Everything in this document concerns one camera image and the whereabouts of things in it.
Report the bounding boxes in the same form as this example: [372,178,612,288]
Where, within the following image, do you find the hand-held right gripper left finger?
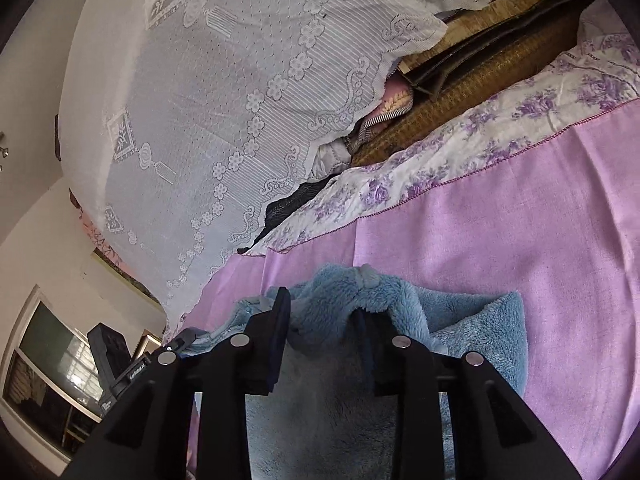
[62,286,292,480]

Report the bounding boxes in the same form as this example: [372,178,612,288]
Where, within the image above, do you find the pink striped garment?
[345,82,416,153]

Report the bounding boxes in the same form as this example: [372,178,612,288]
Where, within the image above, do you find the light wooden frame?
[127,327,164,361]

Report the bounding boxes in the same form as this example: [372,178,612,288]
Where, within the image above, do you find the white framed window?
[0,285,131,463]

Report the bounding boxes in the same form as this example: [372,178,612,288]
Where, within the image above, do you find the pink floral cloth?
[70,190,126,266]

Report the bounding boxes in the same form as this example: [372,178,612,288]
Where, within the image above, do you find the grey white folded garment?
[309,137,353,182]

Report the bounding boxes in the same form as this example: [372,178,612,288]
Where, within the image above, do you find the dark cloth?
[237,175,331,256]

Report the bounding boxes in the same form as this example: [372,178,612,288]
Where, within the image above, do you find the blue fleece jacket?
[185,262,530,480]

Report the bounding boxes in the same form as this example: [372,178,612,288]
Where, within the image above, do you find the pink bed sheet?
[180,95,640,480]

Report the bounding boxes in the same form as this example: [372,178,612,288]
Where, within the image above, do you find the dark folded mat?
[402,0,596,98]

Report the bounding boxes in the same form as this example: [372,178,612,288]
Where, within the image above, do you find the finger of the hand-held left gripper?
[162,327,208,358]

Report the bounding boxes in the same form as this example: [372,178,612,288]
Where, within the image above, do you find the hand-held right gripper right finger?
[350,307,583,480]

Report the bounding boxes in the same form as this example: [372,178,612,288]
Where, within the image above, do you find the purple floral bed sheet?
[245,0,640,256]

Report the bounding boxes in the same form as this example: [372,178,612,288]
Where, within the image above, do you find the white lace cloth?
[55,0,591,323]

